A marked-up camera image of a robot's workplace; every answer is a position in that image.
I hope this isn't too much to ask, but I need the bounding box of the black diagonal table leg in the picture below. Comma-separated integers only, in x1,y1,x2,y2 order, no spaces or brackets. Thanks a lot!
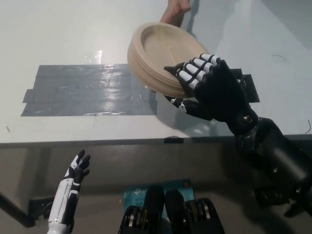
0,191,35,229

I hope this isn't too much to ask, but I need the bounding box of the grey duct tape patch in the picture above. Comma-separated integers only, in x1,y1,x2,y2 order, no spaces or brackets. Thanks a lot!
20,63,157,118

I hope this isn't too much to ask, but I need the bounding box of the teal cardboard box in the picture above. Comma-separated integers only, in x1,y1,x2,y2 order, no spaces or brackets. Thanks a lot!
122,179,195,217

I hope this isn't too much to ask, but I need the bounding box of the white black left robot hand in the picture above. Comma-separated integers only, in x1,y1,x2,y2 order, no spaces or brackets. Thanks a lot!
48,149,91,224

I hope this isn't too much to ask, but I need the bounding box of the person's bare hand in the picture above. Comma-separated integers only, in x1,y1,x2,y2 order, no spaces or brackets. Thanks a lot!
159,0,192,28

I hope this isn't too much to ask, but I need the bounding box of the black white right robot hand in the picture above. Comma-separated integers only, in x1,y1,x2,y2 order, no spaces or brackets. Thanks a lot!
163,53,259,136

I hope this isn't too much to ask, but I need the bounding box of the black tape patch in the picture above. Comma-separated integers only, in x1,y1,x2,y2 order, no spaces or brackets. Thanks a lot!
230,69,260,104

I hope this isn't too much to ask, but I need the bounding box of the beige paper plate stack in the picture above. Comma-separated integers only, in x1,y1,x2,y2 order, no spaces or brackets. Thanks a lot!
127,21,213,98

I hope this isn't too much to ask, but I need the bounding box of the clear tape piece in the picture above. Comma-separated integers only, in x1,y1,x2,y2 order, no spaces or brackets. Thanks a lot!
84,50,103,66

